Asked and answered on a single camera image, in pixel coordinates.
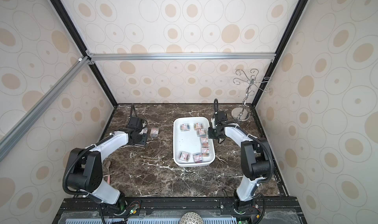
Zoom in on black corner frame post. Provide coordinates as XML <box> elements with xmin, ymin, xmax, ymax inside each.
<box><xmin>49</xmin><ymin>0</ymin><xmax>118</xmax><ymax>108</ymax></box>
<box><xmin>251</xmin><ymin>0</ymin><xmax>309</xmax><ymax>109</ymax></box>

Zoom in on horizontal aluminium rail back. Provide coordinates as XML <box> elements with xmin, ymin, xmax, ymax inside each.
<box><xmin>89</xmin><ymin>53</ymin><xmax>276</xmax><ymax>61</ymax></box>

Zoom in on black corner frame post left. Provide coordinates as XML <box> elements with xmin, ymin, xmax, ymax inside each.
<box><xmin>49</xmin><ymin>0</ymin><xmax>118</xmax><ymax>108</ymax></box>

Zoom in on spoon with pink handle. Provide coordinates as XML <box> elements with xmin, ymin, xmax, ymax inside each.
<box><xmin>105</xmin><ymin>160</ymin><xmax>111</xmax><ymax>184</ymax></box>

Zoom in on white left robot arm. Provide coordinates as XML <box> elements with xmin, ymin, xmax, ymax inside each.
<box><xmin>62</xmin><ymin>116</ymin><xmax>148</xmax><ymax>206</ymax></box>

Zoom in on silver wire hook stand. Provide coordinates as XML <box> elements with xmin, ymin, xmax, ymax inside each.
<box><xmin>231</xmin><ymin>68</ymin><xmax>271</xmax><ymax>122</ymax></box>

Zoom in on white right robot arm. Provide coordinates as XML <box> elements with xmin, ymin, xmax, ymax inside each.
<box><xmin>208</xmin><ymin>111</ymin><xmax>274</xmax><ymax>202</ymax></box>

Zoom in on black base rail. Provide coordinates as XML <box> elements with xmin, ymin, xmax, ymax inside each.
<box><xmin>53</xmin><ymin>196</ymin><xmax>307</xmax><ymax>224</ymax></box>

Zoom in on black corner frame post right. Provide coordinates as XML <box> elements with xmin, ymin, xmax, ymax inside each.
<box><xmin>251</xmin><ymin>0</ymin><xmax>309</xmax><ymax>109</ymax></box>

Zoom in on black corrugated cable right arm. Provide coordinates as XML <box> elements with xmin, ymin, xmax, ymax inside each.
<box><xmin>233</xmin><ymin>124</ymin><xmax>275</xmax><ymax>184</ymax></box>

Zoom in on metal mesh ball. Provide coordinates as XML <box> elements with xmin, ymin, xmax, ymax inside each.
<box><xmin>179</xmin><ymin>212</ymin><xmax>204</xmax><ymax>224</ymax></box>

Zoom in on white plastic storage tray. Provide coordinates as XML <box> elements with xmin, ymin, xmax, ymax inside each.
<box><xmin>173</xmin><ymin>117</ymin><xmax>216</xmax><ymax>168</ymax></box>

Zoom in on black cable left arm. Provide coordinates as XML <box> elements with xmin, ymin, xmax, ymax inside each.
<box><xmin>61</xmin><ymin>134</ymin><xmax>116</xmax><ymax>195</ymax></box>

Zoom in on diagonal aluminium rail left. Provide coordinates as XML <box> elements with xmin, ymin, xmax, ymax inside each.
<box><xmin>1</xmin><ymin>56</ymin><xmax>89</xmax><ymax>160</ymax></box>

